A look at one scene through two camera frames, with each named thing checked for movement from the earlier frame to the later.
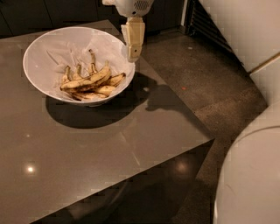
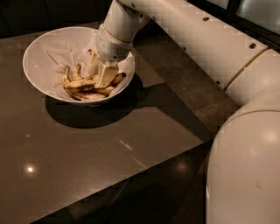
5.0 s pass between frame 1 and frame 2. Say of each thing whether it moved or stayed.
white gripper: moved
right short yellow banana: stayed
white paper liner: stayed
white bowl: stayed
